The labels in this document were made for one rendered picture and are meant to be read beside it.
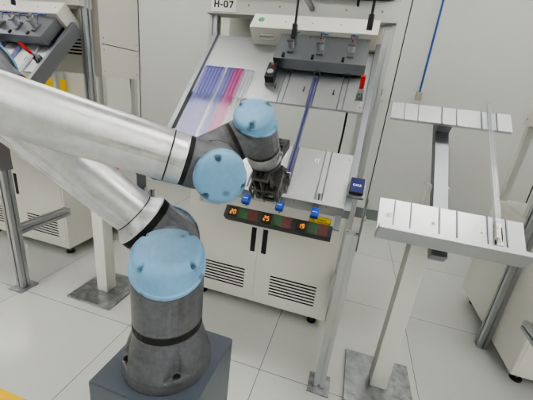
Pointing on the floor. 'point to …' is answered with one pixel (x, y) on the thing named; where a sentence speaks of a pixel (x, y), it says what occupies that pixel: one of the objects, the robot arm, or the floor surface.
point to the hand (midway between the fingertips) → (276, 191)
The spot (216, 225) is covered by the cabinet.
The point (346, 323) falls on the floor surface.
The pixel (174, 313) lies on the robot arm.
